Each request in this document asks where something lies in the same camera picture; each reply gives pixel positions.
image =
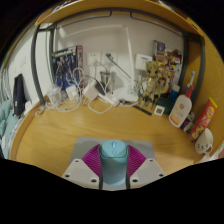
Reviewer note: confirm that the white mug with print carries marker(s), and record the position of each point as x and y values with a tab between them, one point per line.
204	142

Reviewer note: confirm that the white charger block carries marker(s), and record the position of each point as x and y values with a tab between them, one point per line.
90	91

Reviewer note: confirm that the white lotion bottle red pump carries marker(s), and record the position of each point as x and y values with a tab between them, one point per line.
180	111

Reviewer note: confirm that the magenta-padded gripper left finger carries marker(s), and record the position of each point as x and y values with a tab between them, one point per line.
78	171

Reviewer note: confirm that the small blue pack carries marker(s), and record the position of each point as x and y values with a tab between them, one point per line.
187	124

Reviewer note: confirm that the colourful model kit box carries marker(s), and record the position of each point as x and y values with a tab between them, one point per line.
166	53

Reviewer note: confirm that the black metal shelf frame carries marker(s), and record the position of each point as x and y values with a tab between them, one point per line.
35	60

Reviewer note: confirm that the small white square clock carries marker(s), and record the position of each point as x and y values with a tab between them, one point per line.
159	110

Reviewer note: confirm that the brown tree creature figurine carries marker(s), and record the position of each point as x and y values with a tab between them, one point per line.
149	85

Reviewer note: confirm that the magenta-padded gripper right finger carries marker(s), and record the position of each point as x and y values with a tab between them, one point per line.
150	171

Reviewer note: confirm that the dark green round container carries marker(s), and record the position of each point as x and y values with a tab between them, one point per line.
166	105

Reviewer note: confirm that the white wall box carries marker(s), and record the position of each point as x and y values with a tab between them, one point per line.
143	61

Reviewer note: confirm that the white desk lamp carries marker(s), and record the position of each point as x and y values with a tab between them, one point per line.
127	95

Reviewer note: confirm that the blue robot model box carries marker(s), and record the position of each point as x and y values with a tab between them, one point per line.
66	66

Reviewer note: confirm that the wooden shelf unit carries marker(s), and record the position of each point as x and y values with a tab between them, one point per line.
110	5

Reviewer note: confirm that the white wall socket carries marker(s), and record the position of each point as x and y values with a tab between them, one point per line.
109	58

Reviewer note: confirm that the black bag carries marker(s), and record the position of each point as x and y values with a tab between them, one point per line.
19	95

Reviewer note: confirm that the light blue computer mouse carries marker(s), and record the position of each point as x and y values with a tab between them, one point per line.
114	163

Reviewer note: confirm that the blue bottle white nozzle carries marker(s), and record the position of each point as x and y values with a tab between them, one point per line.
191	81

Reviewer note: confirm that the clear plastic container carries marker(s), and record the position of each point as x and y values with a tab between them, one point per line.
55	95

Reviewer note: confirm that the orange chips can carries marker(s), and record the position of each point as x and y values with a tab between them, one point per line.
204	118

